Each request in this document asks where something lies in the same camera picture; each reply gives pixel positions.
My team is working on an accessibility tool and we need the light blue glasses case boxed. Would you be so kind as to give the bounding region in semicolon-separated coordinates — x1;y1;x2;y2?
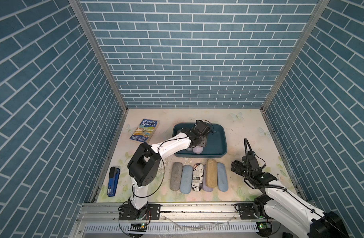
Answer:
217;163;229;192
180;165;193;194

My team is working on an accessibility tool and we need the tan fabric glasses case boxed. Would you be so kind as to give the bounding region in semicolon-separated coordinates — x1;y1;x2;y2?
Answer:
206;159;218;188

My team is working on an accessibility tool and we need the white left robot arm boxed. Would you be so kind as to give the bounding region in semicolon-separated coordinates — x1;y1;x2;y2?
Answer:
127;120;214;212

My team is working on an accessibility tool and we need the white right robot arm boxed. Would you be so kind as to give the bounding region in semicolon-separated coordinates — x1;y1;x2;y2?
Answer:
231;151;349;238

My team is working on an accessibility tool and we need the teal plastic storage bin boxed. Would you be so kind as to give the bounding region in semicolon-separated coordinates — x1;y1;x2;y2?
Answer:
175;124;228;159

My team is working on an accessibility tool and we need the newspaper print glasses case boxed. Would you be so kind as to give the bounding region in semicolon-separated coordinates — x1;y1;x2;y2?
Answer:
192;163;204;192

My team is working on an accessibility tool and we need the dark grey lower glasses case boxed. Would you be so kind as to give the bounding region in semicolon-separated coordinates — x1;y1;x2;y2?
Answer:
170;162;183;191

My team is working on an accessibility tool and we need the colourful paperback book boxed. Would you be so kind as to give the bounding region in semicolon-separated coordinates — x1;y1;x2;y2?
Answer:
129;119;159;143

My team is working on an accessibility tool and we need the blue stapler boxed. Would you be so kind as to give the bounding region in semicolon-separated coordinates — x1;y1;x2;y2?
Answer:
107;167;120;197

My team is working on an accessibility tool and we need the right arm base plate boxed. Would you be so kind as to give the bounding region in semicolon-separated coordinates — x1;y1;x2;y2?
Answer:
234;203;258;220

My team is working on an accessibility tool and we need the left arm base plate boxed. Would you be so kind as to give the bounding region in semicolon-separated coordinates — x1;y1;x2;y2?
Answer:
118;202;161;221

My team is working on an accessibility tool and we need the aluminium front rail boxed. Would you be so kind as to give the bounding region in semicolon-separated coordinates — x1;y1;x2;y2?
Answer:
76;201;262;223

